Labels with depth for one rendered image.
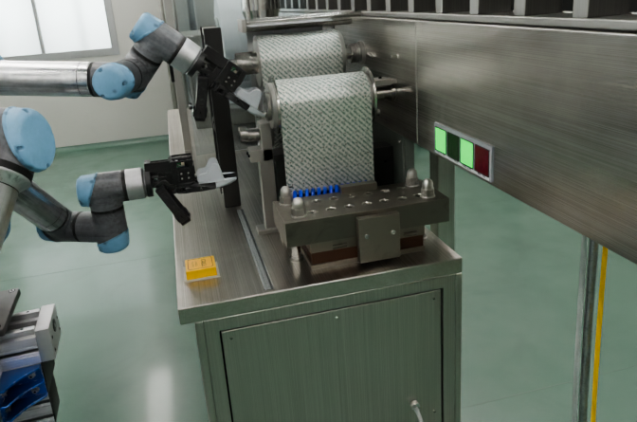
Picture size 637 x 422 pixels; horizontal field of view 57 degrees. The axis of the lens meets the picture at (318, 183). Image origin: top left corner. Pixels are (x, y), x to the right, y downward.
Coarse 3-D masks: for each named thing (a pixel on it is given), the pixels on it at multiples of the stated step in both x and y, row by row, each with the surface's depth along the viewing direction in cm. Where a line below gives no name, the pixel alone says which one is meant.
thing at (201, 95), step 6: (198, 78) 139; (204, 78) 139; (198, 84) 139; (204, 84) 140; (198, 90) 140; (204, 90) 140; (198, 96) 140; (204, 96) 140; (198, 102) 141; (204, 102) 141; (198, 108) 141; (204, 108) 141; (192, 114) 144; (198, 114) 142; (204, 114) 142; (198, 120) 143; (204, 120) 143
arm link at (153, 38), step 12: (144, 12) 134; (144, 24) 131; (156, 24) 133; (132, 36) 132; (144, 36) 132; (156, 36) 132; (168, 36) 133; (180, 36) 135; (144, 48) 133; (156, 48) 134; (168, 48) 134; (180, 48) 135; (156, 60) 135; (168, 60) 136
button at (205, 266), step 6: (198, 258) 142; (204, 258) 141; (210, 258) 141; (186, 264) 139; (192, 264) 139; (198, 264) 138; (204, 264) 138; (210, 264) 138; (186, 270) 136; (192, 270) 135; (198, 270) 136; (204, 270) 136; (210, 270) 136; (216, 270) 137; (192, 276) 136; (198, 276) 136; (204, 276) 136
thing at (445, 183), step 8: (432, 160) 176; (440, 160) 173; (432, 168) 177; (440, 168) 174; (448, 168) 175; (432, 176) 178; (440, 176) 175; (448, 176) 175; (440, 184) 175; (448, 184) 176; (440, 192) 176; (448, 192) 177; (432, 224) 183; (440, 224) 179; (448, 224) 180; (432, 232) 184; (440, 232) 180; (448, 232) 181; (448, 240) 182
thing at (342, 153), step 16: (304, 128) 146; (320, 128) 147; (336, 128) 148; (352, 128) 149; (368, 128) 150; (288, 144) 146; (304, 144) 147; (320, 144) 148; (336, 144) 149; (352, 144) 150; (368, 144) 152; (288, 160) 147; (304, 160) 148; (320, 160) 150; (336, 160) 151; (352, 160) 152; (368, 160) 153; (288, 176) 149; (304, 176) 150; (320, 176) 151; (336, 176) 152; (352, 176) 153; (368, 176) 154; (304, 192) 151
